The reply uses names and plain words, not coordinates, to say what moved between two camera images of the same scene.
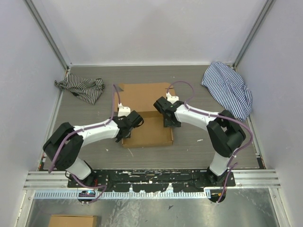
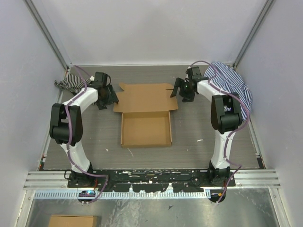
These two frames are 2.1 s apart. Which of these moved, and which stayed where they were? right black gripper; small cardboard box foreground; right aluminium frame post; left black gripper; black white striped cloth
Moved: left black gripper; right black gripper
Stayed: small cardboard box foreground; right aluminium frame post; black white striped cloth
